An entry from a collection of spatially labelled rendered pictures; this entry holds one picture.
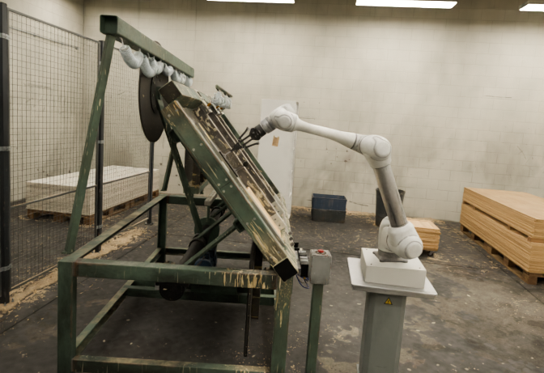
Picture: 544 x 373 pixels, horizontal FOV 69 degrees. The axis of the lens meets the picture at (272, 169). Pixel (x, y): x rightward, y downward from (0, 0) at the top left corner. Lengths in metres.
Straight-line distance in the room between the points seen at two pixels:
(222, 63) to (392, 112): 3.50
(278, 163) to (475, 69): 4.14
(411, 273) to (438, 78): 6.06
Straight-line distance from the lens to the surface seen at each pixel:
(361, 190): 8.13
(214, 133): 2.89
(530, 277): 5.73
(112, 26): 2.53
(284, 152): 6.65
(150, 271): 2.52
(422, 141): 8.22
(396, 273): 2.61
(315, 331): 2.62
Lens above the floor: 1.68
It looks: 7 degrees down
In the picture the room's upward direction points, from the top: 4 degrees clockwise
